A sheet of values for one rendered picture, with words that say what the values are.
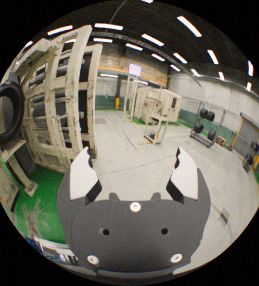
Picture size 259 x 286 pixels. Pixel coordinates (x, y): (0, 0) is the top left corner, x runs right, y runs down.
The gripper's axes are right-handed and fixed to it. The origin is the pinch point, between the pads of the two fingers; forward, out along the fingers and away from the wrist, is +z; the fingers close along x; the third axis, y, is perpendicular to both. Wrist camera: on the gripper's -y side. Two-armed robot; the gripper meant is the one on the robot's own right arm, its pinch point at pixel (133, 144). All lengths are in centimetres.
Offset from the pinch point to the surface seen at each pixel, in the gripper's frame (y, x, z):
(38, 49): -69, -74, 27
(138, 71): -148, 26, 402
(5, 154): 8, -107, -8
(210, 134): 93, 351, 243
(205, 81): -329, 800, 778
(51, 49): -67, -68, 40
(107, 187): 103, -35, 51
